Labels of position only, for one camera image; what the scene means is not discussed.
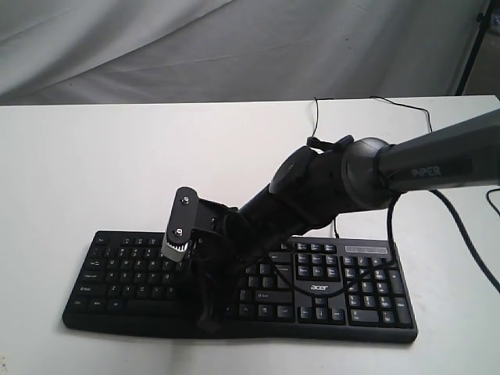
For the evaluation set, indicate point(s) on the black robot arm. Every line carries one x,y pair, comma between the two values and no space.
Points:
322,180

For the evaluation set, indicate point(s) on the grey backdrop cloth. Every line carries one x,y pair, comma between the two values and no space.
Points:
102,52

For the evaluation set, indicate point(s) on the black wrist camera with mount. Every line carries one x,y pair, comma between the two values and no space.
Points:
194,229

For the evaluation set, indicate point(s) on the black acer keyboard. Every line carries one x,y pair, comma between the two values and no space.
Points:
318,288

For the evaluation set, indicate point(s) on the black stand pole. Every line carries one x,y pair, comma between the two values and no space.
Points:
483,20

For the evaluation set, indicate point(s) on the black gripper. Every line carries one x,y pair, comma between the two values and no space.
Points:
209,288

